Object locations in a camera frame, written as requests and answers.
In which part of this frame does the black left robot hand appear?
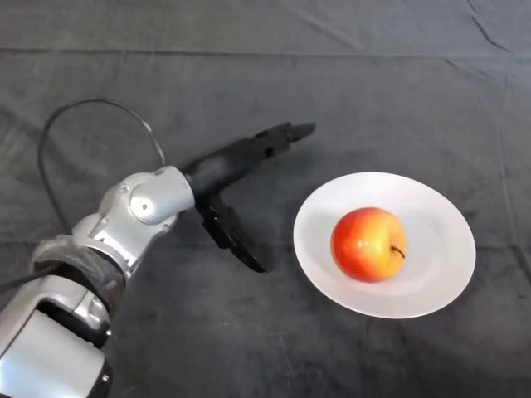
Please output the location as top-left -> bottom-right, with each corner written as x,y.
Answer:
178,121 -> 317,274

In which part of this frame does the red yellow apple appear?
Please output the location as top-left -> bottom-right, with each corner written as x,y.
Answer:
329,206 -> 407,284

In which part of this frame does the white round plate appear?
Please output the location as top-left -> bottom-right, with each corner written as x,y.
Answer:
292,172 -> 477,320

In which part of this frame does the black cloth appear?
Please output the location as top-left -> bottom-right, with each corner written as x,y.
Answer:
0,0 -> 531,398

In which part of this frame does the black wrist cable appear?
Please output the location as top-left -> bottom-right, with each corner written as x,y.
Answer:
0,97 -> 168,294

